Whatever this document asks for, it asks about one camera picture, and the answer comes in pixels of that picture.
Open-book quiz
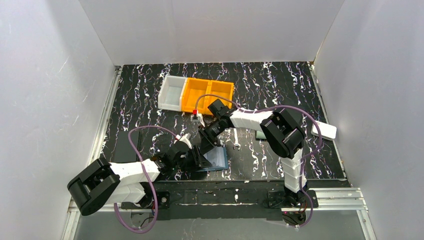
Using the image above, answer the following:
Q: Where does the blue card holder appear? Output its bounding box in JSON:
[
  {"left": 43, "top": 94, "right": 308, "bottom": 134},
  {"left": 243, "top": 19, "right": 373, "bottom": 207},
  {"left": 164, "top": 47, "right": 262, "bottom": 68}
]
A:
[{"left": 199, "top": 146, "right": 229, "bottom": 172}]

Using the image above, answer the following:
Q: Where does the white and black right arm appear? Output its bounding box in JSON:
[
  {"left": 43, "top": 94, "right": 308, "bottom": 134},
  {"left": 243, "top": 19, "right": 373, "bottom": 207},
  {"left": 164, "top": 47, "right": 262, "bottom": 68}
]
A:
[{"left": 198, "top": 99, "right": 308, "bottom": 207}]

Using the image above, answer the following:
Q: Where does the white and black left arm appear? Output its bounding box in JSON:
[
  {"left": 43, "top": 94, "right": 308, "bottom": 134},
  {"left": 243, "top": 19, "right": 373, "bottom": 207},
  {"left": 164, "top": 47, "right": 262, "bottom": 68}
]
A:
[{"left": 67, "top": 140, "right": 213, "bottom": 216}]

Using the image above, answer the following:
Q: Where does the green card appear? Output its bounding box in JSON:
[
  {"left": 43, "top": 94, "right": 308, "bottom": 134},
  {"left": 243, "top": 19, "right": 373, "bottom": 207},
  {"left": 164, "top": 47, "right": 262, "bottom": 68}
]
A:
[{"left": 255, "top": 131, "right": 267, "bottom": 141}]

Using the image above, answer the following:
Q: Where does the silver wrench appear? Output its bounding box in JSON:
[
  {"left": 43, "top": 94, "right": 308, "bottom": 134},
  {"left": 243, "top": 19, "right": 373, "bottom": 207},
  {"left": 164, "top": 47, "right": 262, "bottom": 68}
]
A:
[{"left": 233, "top": 128, "right": 241, "bottom": 151}]

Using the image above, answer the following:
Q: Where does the left orange plastic bin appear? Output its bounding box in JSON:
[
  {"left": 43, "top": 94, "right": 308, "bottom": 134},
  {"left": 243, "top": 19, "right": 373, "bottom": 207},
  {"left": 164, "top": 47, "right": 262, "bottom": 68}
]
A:
[{"left": 181, "top": 77, "right": 211, "bottom": 114}]

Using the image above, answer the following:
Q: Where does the white plastic bin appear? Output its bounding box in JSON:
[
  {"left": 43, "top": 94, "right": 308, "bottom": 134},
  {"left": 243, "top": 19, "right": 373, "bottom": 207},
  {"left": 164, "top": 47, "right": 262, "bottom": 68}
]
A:
[{"left": 157, "top": 75, "right": 188, "bottom": 112}]

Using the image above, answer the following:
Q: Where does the black flat box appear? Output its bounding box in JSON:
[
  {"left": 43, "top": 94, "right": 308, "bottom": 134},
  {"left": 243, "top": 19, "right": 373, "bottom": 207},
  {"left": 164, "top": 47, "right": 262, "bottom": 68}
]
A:
[{"left": 112, "top": 131, "right": 138, "bottom": 164}]

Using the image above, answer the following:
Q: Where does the white rectangular device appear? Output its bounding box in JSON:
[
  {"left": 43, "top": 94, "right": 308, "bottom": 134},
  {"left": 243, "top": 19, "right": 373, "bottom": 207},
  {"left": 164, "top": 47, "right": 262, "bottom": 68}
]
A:
[{"left": 311, "top": 121, "right": 337, "bottom": 141}]

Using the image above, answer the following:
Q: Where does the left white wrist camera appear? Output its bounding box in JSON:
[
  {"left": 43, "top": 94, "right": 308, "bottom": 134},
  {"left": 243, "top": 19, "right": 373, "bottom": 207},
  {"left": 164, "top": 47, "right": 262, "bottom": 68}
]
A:
[{"left": 174, "top": 133, "right": 193, "bottom": 149}]

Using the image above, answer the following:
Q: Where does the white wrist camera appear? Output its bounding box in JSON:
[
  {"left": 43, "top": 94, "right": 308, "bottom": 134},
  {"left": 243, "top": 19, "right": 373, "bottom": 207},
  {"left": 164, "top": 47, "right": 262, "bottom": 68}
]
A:
[
  {"left": 174, "top": 133, "right": 193, "bottom": 149},
  {"left": 190, "top": 109, "right": 205, "bottom": 127}
]

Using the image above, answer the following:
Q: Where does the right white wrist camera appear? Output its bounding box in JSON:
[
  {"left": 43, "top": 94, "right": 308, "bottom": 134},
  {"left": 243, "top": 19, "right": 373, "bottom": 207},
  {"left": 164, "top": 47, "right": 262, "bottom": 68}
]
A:
[{"left": 190, "top": 109, "right": 205, "bottom": 127}]

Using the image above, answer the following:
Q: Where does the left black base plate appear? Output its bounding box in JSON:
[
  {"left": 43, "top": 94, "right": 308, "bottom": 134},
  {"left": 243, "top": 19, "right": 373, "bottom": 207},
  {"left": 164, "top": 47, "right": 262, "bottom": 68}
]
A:
[{"left": 121, "top": 191, "right": 170, "bottom": 210}]

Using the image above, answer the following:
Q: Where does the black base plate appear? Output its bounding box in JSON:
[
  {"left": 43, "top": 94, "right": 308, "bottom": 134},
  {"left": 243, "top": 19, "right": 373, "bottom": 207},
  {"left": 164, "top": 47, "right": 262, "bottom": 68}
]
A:
[
  {"left": 262, "top": 189, "right": 319, "bottom": 209},
  {"left": 121, "top": 191, "right": 170, "bottom": 210}
]

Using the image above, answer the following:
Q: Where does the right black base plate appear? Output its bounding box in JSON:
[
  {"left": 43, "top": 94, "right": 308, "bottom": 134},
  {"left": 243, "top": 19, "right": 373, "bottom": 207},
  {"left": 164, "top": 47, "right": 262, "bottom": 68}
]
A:
[{"left": 262, "top": 189, "right": 319, "bottom": 209}]

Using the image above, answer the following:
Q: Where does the aluminium left rail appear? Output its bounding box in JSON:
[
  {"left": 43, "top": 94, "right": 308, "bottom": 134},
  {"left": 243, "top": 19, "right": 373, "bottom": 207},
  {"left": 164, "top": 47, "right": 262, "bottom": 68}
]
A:
[{"left": 88, "top": 66, "right": 123, "bottom": 164}]

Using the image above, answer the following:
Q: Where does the aluminium rail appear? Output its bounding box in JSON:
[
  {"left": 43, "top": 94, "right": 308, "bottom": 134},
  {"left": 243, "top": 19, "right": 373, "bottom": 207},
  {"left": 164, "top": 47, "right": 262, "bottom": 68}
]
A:
[
  {"left": 88, "top": 66, "right": 123, "bottom": 164},
  {"left": 67, "top": 187, "right": 369, "bottom": 213}
]

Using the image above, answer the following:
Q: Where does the aluminium front rail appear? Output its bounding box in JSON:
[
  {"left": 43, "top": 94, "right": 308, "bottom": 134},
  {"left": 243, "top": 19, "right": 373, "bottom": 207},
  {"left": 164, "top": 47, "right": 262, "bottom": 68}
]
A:
[{"left": 67, "top": 187, "right": 369, "bottom": 213}]

